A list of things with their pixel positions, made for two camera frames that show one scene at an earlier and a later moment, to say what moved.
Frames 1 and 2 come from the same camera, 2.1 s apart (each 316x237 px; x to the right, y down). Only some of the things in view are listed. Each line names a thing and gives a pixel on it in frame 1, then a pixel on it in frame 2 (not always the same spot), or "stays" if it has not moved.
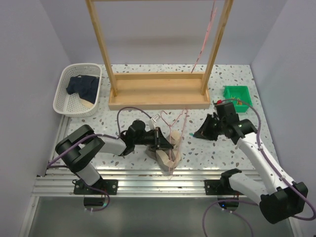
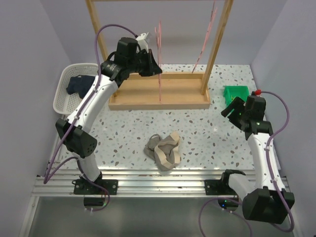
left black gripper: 159,141 to 152,67
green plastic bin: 240,96 stays
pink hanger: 176,130 to 159,38
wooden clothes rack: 163,90 stays
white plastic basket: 73,105 stays
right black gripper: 204,133 to 237,104
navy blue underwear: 86,86 stays
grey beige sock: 168,159 stays
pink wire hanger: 212,18 stays
